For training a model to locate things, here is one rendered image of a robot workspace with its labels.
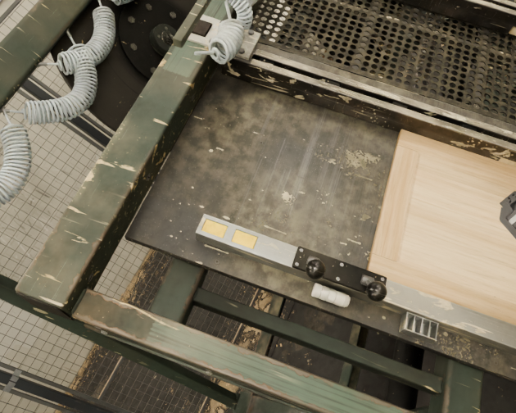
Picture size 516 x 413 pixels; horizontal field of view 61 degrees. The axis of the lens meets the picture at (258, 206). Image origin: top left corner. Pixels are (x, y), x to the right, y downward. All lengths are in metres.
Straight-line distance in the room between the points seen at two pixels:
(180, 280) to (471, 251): 0.67
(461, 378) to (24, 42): 1.37
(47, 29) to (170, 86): 0.48
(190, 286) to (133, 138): 0.35
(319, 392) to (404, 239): 0.40
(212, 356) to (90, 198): 0.40
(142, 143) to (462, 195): 0.78
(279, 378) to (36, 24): 1.14
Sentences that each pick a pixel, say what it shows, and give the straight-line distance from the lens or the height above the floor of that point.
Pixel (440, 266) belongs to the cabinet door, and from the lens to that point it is 1.08.
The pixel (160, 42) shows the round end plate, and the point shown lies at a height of 1.86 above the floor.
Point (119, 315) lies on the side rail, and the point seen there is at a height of 1.71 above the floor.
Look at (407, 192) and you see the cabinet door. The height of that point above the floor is 1.30.
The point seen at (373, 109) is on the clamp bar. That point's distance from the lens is 1.20.
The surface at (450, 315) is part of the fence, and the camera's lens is 1.02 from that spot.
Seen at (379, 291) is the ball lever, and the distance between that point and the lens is 0.84.
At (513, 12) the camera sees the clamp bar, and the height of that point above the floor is 1.18.
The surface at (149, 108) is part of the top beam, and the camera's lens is 1.06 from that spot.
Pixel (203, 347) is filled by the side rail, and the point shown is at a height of 1.57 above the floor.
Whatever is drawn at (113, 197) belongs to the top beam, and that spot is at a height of 1.83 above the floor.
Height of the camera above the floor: 2.05
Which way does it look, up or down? 29 degrees down
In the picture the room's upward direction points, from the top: 52 degrees counter-clockwise
